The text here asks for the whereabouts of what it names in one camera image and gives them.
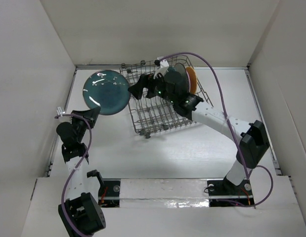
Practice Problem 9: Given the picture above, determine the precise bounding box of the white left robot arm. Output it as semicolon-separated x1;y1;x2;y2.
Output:
56;107;106;237

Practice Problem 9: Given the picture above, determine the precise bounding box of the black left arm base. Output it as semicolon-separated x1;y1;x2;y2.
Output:
87;170;121;208

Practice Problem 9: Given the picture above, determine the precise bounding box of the cream plate tree drawing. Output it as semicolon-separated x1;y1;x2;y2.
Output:
173;63;186;75

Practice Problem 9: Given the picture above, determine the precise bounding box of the woven-pattern orange plate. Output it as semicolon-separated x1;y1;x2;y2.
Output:
186;67;198;94

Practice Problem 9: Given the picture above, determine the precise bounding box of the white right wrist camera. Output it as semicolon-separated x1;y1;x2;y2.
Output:
154;56;169;79

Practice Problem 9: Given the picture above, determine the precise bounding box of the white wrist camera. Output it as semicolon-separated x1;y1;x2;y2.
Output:
55;107;66;119
154;56;169;79

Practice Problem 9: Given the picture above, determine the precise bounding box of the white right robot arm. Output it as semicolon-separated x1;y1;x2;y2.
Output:
128;71;269;194

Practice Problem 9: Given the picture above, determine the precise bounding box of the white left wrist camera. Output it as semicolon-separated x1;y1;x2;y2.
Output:
55;107;66;119

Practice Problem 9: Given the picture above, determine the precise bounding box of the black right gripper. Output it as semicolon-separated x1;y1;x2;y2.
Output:
128;70;176;105

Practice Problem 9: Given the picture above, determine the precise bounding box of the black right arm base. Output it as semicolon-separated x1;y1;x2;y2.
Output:
204;180;255;207

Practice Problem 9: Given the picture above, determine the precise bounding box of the grey wire dish rack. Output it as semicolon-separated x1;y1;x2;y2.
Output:
119;54;214;139

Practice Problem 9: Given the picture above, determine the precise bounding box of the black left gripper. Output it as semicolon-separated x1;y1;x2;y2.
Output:
69;107;99;143

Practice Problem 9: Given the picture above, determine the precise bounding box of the dark teal glazed plate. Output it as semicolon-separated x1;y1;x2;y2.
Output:
83;70;131;116

